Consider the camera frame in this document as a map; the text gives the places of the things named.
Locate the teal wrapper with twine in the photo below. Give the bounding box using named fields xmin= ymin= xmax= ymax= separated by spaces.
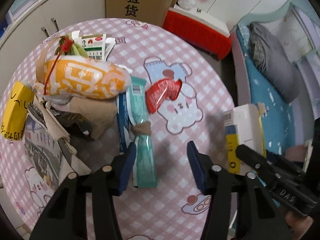
xmin=126 ymin=76 xmax=157 ymax=188

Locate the white blue yellow box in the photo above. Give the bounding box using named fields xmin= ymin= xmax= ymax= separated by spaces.
xmin=223 ymin=104 xmax=266 ymax=175

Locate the right hand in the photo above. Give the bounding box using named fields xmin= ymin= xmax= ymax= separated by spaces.
xmin=285 ymin=211 xmax=314 ymax=240

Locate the teal bed mattress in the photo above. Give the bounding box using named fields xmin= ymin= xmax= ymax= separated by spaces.
xmin=235 ymin=22 xmax=311 ymax=156

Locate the blue white wrapper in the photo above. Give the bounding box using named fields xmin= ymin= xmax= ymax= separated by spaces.
xmin=117 ymin=93 xmax=131 ymax=152

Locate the pink checkered tablecloth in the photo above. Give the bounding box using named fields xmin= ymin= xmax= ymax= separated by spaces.
xmin=1 ymin=18 xmax=234 ymax=239

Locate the red snack wrapper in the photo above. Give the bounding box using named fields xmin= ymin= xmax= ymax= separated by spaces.
xmin=145 ymin=78 xmax=183 ymax=114

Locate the orange white plastic bag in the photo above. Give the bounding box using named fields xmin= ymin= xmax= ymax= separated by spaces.
xmin=36 ymin=56 xmax=131 ymax=100

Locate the yellow carton box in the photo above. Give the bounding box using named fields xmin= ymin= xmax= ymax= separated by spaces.
xmin=1 ymin=80 xmax=35 ymax=141

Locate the grey pillow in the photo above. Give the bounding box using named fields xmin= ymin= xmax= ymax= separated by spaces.
xmin=248 ymin=22 xmax=300 ymax=103

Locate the red storage bench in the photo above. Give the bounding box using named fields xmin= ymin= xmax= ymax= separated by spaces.
xmin=163 ymin=10 xmax=232 ymax=60

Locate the green white medicine box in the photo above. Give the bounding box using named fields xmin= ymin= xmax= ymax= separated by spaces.
xmin=71 ymin=31 xmax=116 ymax=61

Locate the white cabinet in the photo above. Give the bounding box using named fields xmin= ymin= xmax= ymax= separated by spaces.
xmin=1 ymin=0 xmax=106 ymax=92

